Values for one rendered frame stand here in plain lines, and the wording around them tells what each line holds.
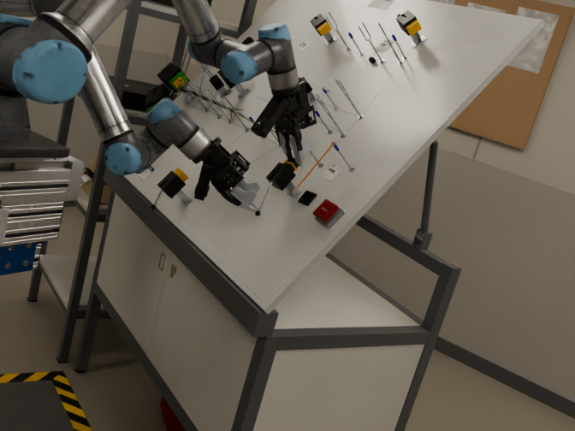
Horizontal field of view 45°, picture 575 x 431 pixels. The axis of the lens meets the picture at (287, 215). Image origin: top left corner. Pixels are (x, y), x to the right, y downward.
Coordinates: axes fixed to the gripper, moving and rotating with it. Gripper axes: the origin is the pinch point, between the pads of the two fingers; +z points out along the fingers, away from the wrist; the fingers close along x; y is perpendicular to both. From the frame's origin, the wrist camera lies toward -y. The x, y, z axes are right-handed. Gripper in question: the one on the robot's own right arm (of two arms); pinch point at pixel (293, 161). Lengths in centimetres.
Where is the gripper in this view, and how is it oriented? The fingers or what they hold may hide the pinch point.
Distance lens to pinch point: 183.1
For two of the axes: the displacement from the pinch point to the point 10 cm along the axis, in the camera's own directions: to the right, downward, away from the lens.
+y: 7.9, -4.2, 4.5
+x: -5.9, -2.8, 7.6
